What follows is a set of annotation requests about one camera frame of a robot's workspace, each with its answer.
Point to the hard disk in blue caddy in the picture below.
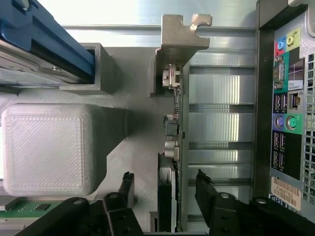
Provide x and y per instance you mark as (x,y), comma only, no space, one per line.
(49,37)

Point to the green RAM stick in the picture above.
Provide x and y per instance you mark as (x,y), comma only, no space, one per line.
(29,206)

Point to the grey printed parts rack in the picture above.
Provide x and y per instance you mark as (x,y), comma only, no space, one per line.
(54,147)

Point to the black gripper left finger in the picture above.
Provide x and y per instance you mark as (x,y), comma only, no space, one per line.
(123,216)

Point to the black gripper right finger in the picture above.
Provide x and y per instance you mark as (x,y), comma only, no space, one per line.
(221,211)

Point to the black open PC case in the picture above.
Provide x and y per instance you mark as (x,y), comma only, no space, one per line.
(285,98)

